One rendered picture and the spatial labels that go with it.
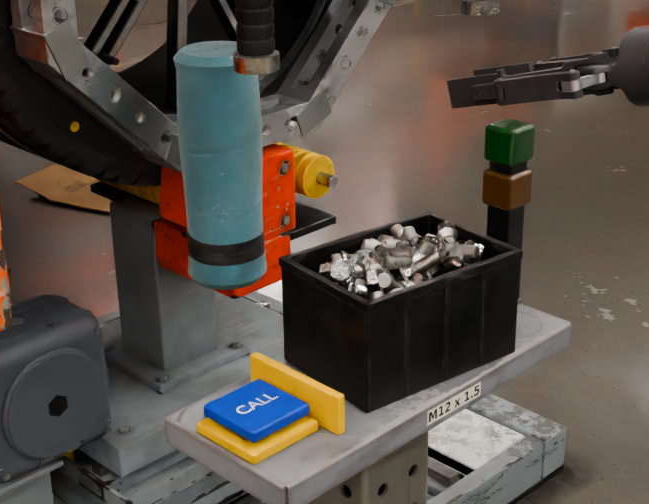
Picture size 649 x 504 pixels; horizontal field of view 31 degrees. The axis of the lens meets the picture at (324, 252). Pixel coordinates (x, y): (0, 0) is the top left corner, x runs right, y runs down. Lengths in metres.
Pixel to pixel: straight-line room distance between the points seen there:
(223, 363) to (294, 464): 0.64
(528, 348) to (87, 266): 1.51
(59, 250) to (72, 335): 1.27
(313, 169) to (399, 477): 0.48
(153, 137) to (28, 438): 0.38
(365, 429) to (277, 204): 0.45
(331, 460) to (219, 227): 0.33
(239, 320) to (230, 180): 0.58
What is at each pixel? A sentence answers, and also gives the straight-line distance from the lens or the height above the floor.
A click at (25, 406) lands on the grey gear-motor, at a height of 0.34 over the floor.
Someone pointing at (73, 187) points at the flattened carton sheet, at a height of 0.01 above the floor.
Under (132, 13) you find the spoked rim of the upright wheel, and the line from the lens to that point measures 1.41.
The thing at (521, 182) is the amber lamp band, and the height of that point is 0.60.
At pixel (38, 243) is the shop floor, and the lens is 2.73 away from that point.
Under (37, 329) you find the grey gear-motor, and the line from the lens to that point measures 1.41.
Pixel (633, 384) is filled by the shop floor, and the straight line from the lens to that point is 2.11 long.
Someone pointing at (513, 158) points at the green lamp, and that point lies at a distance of 1.23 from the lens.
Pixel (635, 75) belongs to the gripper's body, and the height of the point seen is 0.75.
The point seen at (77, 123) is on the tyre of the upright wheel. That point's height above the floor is 0.64.
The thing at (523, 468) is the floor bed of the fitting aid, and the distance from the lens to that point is 1.76.
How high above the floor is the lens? 1.03
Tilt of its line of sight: 23 degrees down
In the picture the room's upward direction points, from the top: 1 degrees counter-clockwise
